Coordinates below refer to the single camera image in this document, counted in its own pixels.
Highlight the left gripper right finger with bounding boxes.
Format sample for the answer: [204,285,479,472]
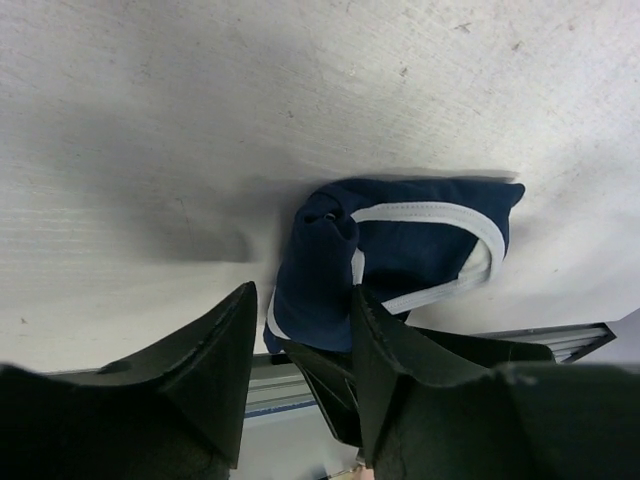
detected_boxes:
[351,287,639,479]

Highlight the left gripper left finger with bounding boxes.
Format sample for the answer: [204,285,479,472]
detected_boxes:
[1,282,257,479]

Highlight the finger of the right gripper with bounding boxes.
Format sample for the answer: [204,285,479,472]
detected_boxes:
[283,328,555,448]

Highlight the navy blue underwear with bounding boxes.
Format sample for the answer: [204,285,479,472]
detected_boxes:
[263,178,525,354]

